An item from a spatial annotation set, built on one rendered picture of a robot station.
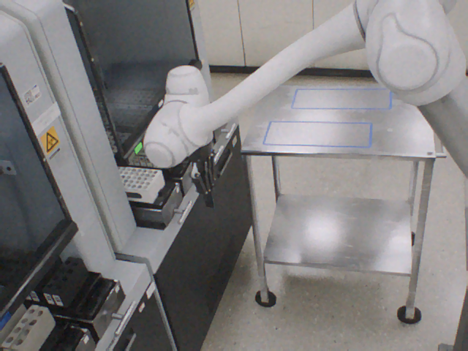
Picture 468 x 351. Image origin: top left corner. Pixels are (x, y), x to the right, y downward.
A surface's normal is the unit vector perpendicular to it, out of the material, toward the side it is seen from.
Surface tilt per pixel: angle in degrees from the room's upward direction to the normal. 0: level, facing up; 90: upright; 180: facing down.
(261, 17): 90
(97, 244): 90
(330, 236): 0
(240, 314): 0
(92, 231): 90
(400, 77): 84
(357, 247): 0
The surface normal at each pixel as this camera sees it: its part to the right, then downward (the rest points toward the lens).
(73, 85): 0.95, 0.10
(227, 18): -0.31, 0.62
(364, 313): -0.12, -0.78
